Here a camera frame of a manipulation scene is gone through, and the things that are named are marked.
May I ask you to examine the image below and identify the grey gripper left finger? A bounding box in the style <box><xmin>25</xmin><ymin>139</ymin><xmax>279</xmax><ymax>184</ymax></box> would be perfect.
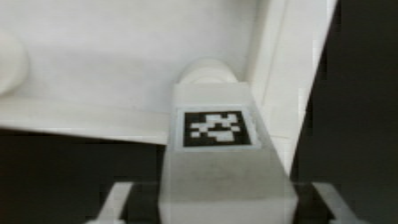
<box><xmin>86</xmin><ymin>181</ymin><xmax>139</xmax><ymax>224</ymax></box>

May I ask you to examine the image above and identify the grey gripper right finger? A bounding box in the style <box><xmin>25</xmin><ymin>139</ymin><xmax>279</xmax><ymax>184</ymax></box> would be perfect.
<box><xmin>294</xmin><ymin>182</ymin><xmax>370</xmax><ymax>224</ymax></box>

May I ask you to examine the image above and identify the white table leg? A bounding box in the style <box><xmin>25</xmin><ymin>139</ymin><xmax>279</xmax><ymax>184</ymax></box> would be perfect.
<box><xmin>158</xmin><ymin>59</ymin><xmax>299</xmax><ymax>224</ymax></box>

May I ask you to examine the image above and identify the white square table top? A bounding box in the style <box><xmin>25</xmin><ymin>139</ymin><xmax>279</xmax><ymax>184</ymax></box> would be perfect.
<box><xmin>0</xmin><ymin>0</ymin><xmax>340</xmax><ymax>176</ymax></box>

